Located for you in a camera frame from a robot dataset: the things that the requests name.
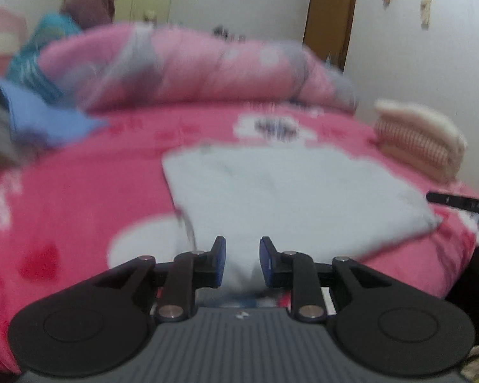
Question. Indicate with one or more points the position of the teal blue blanket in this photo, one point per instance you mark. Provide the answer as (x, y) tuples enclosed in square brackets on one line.
[(24, 69)]

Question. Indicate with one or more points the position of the beige folded garment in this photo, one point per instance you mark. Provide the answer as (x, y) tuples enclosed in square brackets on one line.
[(441, 175)]

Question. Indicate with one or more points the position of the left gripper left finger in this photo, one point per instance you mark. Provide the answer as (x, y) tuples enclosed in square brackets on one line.
[(94, 328)]

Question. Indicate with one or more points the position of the brown wooden door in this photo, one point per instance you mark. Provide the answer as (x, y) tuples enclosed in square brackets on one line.
[(328, 28)]

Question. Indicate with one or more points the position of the pile of mixed clothes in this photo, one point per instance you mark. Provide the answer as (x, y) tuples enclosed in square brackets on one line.
[(0, 135)]

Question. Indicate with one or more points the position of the pink white headboard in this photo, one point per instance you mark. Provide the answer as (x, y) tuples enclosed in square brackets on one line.
[(13, 34)]

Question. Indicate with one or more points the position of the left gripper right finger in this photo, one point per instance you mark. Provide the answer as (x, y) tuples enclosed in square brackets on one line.
[(371, 325)]

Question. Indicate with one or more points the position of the pink grey rolled duvet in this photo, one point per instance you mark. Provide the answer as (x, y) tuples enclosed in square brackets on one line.
[(131, 64)]

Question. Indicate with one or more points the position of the blue cloth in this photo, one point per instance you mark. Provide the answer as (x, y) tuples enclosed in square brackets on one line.
[(32, 121)]

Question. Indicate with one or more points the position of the cream folded fleece garment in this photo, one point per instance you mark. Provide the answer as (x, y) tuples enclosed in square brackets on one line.
[(425, 118)]

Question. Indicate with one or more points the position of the pink floral bed blanket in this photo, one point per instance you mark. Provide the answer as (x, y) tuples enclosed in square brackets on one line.
[(99, 203)]

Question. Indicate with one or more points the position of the clutter behind duvet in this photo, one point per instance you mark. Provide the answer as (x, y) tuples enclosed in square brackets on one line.
[(221, 32)]

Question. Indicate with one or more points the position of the white shirt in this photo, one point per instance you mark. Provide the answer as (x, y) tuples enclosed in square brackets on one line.
[(318, 201)]

